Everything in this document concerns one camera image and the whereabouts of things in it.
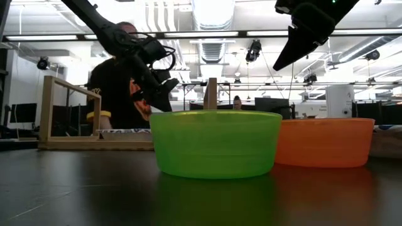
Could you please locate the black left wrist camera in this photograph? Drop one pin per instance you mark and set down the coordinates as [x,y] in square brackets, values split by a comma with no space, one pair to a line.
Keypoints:
[154,48]

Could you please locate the green plastic bowl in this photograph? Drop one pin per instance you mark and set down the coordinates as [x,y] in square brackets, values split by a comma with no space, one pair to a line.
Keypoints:
[216,144]

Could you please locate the silver ventilation duct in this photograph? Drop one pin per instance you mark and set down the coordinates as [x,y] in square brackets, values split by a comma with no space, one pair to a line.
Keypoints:
[213,19]

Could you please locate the red plastic bowl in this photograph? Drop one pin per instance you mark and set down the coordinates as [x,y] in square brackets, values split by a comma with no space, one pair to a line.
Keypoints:
[323,142]

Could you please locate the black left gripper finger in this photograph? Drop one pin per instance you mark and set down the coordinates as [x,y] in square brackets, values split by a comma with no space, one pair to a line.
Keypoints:
[161,102]
[171,84]

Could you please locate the black partition panels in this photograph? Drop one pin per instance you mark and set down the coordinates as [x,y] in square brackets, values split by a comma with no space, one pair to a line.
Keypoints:
[389,113]

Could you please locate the black frame beam with lights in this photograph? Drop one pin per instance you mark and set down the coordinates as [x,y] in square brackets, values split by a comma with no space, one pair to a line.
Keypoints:
[81,36]

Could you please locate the black computer monitor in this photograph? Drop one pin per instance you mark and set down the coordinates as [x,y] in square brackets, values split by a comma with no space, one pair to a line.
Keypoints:
[23,113]
[271,105]

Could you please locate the black ceiling camera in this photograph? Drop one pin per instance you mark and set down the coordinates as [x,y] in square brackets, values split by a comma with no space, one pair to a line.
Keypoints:
[43,63]
[372,55]
[253,50]
[310,78]

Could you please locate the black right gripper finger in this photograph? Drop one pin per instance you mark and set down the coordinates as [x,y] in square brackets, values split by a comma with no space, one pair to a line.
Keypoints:
[296,47]

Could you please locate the black table mat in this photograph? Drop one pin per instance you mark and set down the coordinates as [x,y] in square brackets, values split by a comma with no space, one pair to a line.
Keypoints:
[78,194]

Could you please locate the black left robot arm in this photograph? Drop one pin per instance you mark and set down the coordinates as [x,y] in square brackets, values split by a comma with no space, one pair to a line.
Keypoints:
[94,19]

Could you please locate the white round pillar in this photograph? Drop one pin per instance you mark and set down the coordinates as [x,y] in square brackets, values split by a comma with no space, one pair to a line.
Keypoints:
[340,100]

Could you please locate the wooden slatted shelf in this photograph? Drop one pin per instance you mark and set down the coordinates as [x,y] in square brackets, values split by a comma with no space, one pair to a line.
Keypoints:
[47,110]

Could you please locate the person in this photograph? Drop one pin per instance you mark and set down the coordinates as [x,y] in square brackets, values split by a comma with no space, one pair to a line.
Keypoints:
[237,103]
[110,88]

